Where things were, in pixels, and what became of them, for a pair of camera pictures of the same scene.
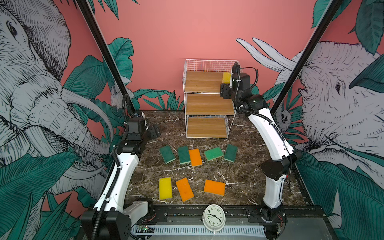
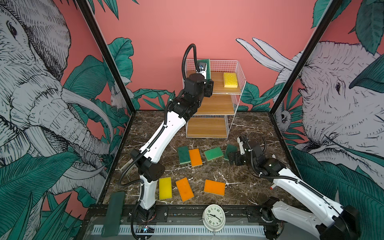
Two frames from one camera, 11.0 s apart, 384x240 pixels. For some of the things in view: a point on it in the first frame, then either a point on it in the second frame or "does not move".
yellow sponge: x=226 y=77 does not move
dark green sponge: x=167 y=154 to x=208 y=67
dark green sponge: x=230 y=152 does not move
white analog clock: x=214 y=218 does not move
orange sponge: x=214 y=187 does not move
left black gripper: x=154 y=131 to x=209 y=88
